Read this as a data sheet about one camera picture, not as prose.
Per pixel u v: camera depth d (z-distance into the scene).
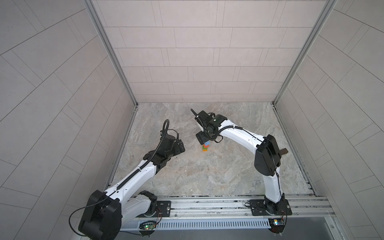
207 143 0.85
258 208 0.71
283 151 0.90
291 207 0.72
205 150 0.91
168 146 0.63
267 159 0.51
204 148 0.91
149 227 0.64
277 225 0.68
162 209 0.72
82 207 0.37
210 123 0.63
